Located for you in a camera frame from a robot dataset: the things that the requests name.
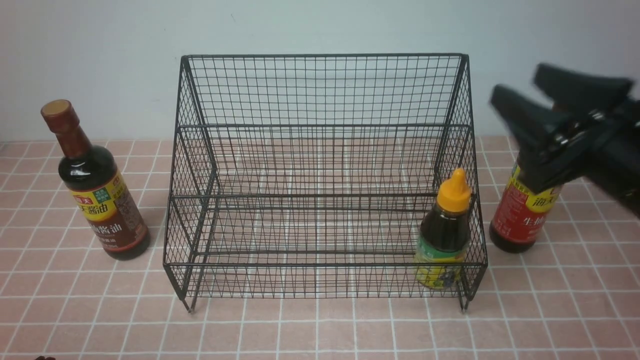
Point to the soy sauce bottle red label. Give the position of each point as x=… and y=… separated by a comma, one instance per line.
x=520, y=215

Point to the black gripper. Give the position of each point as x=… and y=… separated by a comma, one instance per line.
x=607, y=153

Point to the black wire shelf rack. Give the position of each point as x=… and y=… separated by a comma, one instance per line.
x=307, y=176

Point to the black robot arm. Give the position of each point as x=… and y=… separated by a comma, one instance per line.
x=592, y=132

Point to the small bottle orange cap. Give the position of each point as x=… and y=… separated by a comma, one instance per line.
x=444, y=234

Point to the soy sauce bottle brown label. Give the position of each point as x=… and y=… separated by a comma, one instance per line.
x=93, y=179

